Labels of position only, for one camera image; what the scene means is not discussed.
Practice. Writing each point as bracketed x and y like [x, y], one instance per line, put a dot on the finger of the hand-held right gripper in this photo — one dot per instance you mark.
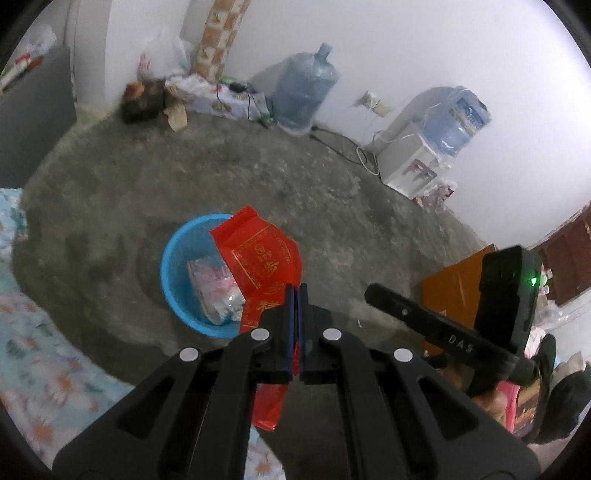
[415, 314]

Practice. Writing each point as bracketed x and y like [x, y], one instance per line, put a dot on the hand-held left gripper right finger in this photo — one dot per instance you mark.
[302, 332]

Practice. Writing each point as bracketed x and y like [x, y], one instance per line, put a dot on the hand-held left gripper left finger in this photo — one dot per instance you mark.
[288, 323]

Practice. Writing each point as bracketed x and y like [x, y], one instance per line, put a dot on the red bag with gold print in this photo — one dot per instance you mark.
[258, 258]

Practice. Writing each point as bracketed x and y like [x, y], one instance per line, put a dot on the clear wrapper with red flowers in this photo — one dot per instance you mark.
[212, 281]

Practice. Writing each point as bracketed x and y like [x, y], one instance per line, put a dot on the blue plastic basket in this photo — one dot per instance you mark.
[173, 277]

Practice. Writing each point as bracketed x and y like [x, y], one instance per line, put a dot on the person's right hand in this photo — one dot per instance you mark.
[455, 376]

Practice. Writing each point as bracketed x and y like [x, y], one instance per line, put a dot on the orange cardboard box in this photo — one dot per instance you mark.
[452, 286]

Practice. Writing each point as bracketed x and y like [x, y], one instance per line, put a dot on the brown wooden door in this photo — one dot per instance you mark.
[572, 254]

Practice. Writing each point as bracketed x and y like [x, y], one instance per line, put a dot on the red package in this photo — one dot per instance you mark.
[512, 406]

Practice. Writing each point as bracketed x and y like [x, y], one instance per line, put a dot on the black bag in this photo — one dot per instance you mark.
[568, 401]

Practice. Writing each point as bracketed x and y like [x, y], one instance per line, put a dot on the red white packets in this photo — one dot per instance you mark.
[436, 194]

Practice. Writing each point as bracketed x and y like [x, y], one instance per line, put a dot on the white water dispenser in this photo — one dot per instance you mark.
[401, 161]

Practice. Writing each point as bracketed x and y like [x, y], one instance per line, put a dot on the blue water jug with label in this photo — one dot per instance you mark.
[455, 122]

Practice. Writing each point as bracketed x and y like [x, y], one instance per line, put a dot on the crumpled brown paper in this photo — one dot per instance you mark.
[178, 117]

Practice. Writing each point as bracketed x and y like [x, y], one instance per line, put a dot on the large blue water jug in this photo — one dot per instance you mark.
[300, 87]

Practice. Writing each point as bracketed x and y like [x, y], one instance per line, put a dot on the floral light blue blanket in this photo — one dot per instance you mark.
[46, 369]

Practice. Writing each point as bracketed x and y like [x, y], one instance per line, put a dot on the dark cloth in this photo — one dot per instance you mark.
[143, 104]

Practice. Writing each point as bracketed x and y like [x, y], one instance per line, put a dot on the rolled brown patterned mat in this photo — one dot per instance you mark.
[217, 37]

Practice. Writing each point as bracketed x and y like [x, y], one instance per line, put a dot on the white plastic bag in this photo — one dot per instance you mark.
[161, 55]

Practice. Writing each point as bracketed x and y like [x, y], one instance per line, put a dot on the grey cabinet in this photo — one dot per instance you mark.
[32, 115]

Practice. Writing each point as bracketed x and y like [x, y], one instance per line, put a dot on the clear plastic bag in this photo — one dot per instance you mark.
[39, 39]

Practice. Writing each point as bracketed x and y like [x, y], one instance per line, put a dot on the white wall socket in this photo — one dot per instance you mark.
[378, 107]

